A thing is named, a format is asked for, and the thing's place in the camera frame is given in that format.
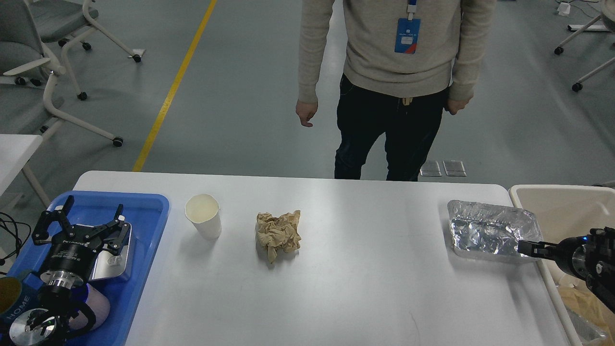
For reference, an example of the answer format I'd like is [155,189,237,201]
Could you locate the white paper cup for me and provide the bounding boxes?
[184,194,222,239]

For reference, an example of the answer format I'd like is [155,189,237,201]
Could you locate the person in beige sweater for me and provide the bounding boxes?
[295,0,496,182]

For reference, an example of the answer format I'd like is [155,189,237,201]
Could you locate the blue plastic tray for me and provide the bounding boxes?
[0,191,170,346]

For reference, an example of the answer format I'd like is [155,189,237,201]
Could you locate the white side table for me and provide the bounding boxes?
[0,134,51,207]

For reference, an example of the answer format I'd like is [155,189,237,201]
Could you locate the floor socket plate right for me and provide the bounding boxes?
[443,160,467,177]

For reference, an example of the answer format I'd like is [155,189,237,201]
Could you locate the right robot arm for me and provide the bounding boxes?
[517,226,615,312]

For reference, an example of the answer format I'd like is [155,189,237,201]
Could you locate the grey office chair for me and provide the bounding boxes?
[0,0,123,147]
[28,0,142,63]

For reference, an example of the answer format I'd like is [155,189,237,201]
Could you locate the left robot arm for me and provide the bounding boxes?
[6,195,132,346]

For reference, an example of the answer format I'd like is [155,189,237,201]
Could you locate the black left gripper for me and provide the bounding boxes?
[32,195,131,289]

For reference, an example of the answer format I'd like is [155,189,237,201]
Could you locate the black cables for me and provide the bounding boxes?
[0,211,32,266]

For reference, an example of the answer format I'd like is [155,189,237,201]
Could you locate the beige plastic bin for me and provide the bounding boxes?
[509,185,615,346]

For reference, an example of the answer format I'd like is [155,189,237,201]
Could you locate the pink plastic mug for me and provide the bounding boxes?
[69,284,111,331]

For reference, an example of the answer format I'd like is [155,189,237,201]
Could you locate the metal rectangular tin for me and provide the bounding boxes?
[89,222,136,281]

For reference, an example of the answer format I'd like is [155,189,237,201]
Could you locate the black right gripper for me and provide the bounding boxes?
[517,235,595,280]

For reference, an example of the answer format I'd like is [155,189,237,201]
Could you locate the floor socket plate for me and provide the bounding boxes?
[443,160,467,177]
[420,160,443,177]

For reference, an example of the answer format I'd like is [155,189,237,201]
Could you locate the aluminium foil tray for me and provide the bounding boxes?
[447,200,544,264]

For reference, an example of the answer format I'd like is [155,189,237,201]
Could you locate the white chair base right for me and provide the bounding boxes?
[554,0,615,93]

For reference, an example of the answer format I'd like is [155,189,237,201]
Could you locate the crumpled brown paper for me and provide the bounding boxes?
[256,210,302,264]

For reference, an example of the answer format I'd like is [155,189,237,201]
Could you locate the dark blue HOME mug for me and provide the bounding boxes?
[0,270,40,334]

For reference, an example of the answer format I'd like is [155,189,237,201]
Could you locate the floor socket plate left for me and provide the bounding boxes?
[420,160,443,177]

